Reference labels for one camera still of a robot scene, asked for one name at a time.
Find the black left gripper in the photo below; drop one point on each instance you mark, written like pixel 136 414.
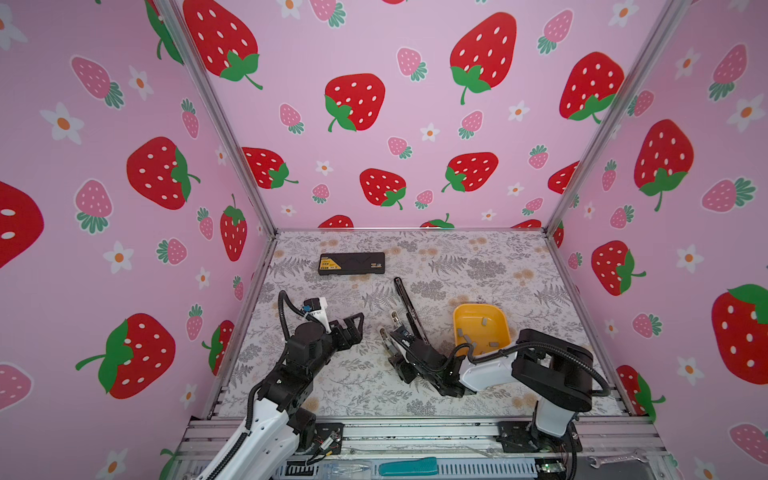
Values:
pixel 354 336

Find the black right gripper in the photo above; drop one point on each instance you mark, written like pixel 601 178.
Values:
pixel 398 365

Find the beige eraser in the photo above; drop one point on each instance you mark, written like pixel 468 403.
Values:
pixel 388 344

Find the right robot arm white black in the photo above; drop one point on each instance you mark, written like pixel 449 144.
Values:
pixel 560 373

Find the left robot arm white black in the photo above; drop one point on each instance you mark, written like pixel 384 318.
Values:
pixel 277 430

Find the black tool case yellow label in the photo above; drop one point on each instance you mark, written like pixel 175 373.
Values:
pixel 360 263

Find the yellow plastic tray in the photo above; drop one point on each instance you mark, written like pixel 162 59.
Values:
pixel 483 326

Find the silver wrench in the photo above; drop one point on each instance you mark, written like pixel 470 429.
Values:
pixel 598 462

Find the teal handled tool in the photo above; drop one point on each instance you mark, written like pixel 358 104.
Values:
pixel 409 468

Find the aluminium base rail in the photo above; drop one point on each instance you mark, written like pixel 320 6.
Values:
pixel 471 448

